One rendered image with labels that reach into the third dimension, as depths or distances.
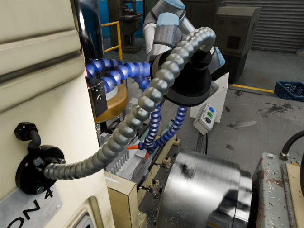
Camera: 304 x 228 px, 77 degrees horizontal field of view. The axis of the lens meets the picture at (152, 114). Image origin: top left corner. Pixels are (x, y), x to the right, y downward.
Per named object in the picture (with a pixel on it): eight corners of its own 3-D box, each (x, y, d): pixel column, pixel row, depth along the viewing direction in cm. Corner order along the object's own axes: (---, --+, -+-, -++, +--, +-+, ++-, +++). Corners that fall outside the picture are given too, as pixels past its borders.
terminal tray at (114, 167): (109, 183, 55) (106, 166, 51) (81, 171, 59) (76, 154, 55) (130, 157, 64) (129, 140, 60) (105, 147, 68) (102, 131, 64)
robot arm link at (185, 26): (206, 70, 132) (149, 8, 107) (225, 56, 125) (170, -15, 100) (209, 79, 123) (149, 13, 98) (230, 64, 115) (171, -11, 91)
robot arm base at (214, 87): (201, 94, 140) (193, 84, 139) (219, 83, 132) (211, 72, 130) (199, 103, 128) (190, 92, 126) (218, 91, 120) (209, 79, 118)
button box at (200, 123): (203, 135, 85) (212, 130, 81) (192, 125, 84) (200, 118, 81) (210, 116, 98) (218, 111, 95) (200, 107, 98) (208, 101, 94)
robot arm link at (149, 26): (136, 22, 111) (137, 69, 77) (149, 7, 106) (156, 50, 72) (150, 36, 117) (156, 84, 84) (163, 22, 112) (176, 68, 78)
